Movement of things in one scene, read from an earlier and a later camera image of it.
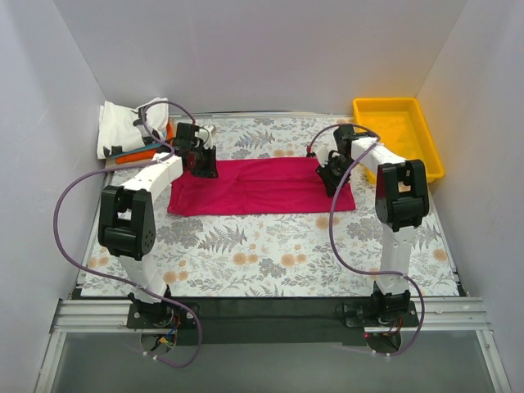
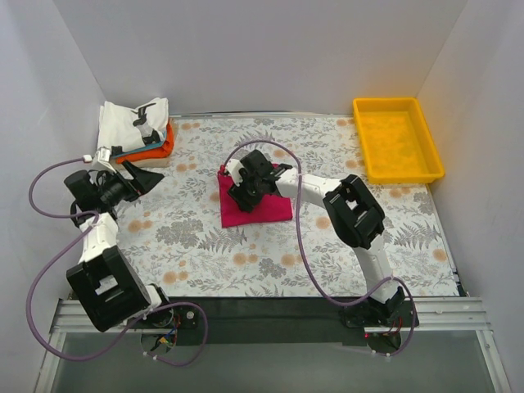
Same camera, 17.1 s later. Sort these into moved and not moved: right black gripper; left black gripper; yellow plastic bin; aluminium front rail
Moved: right black gripper; left black gripper
Not moved: yellow plastic bin; aluminium front rail
